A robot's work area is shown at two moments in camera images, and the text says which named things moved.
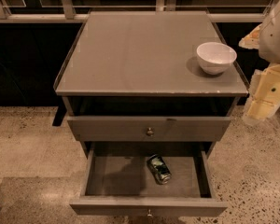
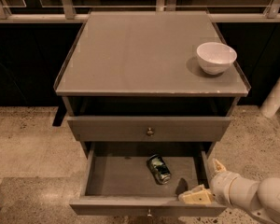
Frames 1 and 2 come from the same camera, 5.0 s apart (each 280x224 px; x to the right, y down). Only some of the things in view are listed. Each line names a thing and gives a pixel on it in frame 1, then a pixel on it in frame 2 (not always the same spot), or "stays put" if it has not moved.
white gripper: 276,36 -> 220,184
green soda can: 160,169 stays put
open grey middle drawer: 119,182 stays put
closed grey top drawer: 148,129 stays put
